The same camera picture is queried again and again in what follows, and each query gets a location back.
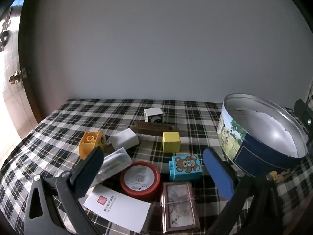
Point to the black white checkered tablecloth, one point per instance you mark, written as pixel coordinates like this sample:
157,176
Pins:
195,110

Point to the wooden door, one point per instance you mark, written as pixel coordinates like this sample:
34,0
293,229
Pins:
12,107

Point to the yellow arched toy brick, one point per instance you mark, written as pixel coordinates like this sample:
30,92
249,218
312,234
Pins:
88,146

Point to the white rectangular block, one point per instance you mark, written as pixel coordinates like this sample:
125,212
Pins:
124,138

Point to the blue bear print brick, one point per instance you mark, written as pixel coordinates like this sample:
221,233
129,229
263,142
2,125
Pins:
185,166

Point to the brown wooden comb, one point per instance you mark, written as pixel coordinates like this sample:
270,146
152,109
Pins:
151,128

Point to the yellow cube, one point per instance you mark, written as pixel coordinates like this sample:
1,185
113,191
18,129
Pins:
171,143

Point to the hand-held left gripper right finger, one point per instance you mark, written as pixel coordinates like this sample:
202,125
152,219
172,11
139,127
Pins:
217,173

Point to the checkered pillow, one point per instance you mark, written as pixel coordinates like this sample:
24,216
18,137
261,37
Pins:
311,93

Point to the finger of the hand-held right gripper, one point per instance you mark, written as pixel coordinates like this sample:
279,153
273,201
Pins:
304,116

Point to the brass door knob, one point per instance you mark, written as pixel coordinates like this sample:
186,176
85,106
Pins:
17,77

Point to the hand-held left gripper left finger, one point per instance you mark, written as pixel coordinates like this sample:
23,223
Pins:
90,169

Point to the round metal tin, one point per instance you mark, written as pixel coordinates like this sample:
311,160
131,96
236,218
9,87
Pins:
256,156

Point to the clear plastic package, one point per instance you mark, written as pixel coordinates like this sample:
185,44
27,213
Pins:
115,162

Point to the white card with red mark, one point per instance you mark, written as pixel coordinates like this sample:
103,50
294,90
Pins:
117,208

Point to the red tape roll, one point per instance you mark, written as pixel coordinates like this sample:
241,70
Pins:
139,178

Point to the dark door frame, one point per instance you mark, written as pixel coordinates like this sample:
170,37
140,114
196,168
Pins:
27,53

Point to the white moon print cube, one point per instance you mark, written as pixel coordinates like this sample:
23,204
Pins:
151,113

